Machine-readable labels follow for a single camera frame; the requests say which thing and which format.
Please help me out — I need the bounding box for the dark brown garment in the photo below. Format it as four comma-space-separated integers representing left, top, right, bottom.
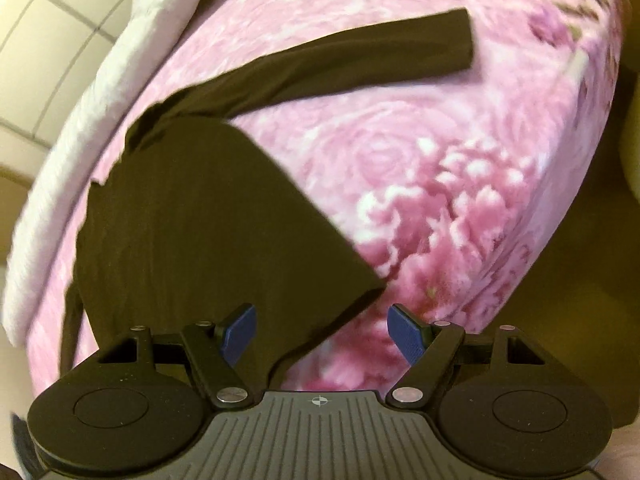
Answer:
60, 7, 475, 396

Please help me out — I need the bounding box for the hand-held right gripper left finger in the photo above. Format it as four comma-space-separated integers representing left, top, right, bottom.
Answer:
97, 303, 258, 408

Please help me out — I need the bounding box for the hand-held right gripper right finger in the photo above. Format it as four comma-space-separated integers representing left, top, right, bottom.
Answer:
387, 303, 546, 408

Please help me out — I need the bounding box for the white quilted duvet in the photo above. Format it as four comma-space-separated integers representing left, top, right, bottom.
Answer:
0, 0, 222, 348

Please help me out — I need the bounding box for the pink floral bed sheet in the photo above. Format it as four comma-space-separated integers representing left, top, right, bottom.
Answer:
22, 0, 627, 394

